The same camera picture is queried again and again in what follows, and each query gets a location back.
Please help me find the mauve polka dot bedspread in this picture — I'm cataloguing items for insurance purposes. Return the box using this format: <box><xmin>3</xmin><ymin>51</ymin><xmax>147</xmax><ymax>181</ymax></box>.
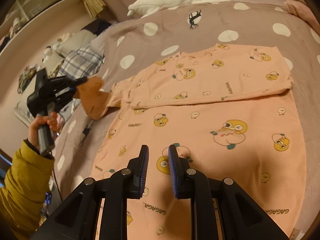
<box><xmin>55</xmin><ymin>1</ymin><xmax>319</xmax><ymax>233</ymax></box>

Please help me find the cream pillow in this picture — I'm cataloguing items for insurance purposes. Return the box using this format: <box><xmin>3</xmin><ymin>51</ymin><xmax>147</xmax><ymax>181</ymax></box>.
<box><xmin>56</xmin><ymin>29</ymin><xmax>96</xmax><ymax>57</ymax></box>

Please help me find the person's left hand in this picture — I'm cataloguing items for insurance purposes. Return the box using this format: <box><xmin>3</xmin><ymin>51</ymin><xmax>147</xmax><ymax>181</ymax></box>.
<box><xmin>27</xmin><ymin>112</ymin><xmax>59</xmax><ymax>152</ymax></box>

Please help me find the straw tassel decoration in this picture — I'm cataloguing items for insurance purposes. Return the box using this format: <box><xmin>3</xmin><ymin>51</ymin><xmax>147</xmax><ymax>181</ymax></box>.
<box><xmin>82</xmin><ymin>0</ymin><xmax>106</xmax><ymax>18</ymax></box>

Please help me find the white shelf unit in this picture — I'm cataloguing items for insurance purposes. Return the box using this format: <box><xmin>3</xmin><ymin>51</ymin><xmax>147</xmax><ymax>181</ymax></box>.
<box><xmin>0</xmin><ymin>0</ymin><xmax>87</xmax><ymax>53</ymax></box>

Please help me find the mustard yellow jacket sleeve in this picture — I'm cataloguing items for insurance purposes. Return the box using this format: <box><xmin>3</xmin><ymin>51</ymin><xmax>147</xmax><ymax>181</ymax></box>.
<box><xmin>1</xmin><ymin>139</ymin><xmax>54</xmax><ymax>239</ymax></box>

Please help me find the plaid blue white cloth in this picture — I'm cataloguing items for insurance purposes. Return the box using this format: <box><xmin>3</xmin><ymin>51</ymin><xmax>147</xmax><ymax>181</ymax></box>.
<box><xmin>57</xmin><ymin>45</ymin><xmax>103</xmax><ymax>80</ymax></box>

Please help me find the white and pink cloth bundle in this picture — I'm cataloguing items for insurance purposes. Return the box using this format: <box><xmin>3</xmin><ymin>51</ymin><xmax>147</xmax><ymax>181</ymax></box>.
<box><xmin>284</xmin><ymin>0</ymin><xmax>320</xmax><ymax>34</ymax></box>

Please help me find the pink duck print garment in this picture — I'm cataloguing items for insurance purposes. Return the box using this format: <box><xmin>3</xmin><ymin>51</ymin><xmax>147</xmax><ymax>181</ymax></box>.
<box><xmin>78</xmin><ymin>44</ymin><xmax>306</xmax><ymax>239</ymax></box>

